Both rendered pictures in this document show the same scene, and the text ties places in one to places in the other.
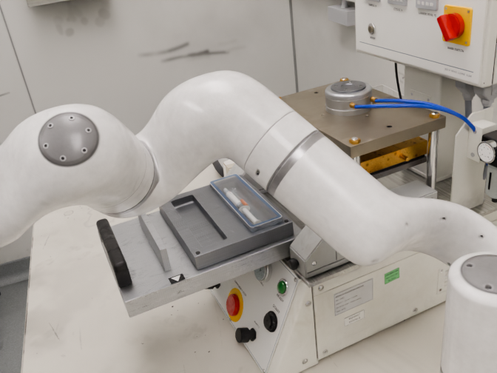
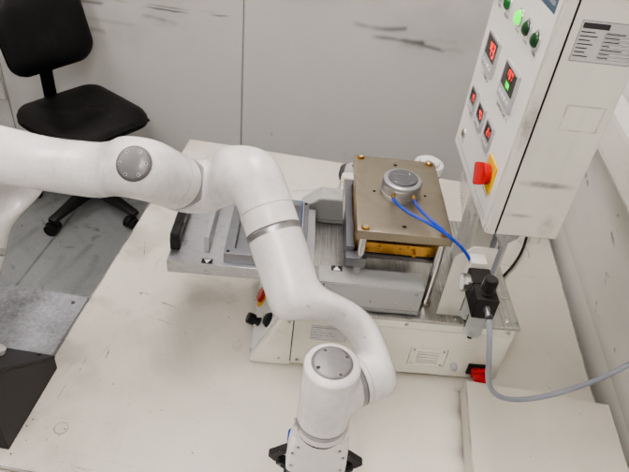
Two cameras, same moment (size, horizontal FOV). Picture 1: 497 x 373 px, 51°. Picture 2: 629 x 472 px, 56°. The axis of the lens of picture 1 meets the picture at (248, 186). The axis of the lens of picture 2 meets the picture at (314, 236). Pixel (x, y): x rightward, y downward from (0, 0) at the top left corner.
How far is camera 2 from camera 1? 0.51 m
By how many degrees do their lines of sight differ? 18
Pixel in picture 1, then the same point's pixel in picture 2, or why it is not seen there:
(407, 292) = not seen: hidden behind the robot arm
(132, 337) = (188, 280)
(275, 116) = (265, 199)
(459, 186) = (450, 295)
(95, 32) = not seen: outside the picture
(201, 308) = (246, 284)
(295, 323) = (276, 330)
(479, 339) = (304, 393)
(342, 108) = (387, 193)
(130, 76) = (338, 40)
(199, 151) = (220, 197)
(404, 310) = not seen: hidden behind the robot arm
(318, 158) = (275, 239)
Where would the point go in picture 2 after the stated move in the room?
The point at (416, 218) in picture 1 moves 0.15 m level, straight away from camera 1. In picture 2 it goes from (317, 306) to (378, 263)
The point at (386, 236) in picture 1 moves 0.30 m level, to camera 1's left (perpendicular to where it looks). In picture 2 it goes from (288, 307) to (122, 244)
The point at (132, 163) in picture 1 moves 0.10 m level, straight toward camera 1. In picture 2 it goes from (172, 188) to (149, 225)
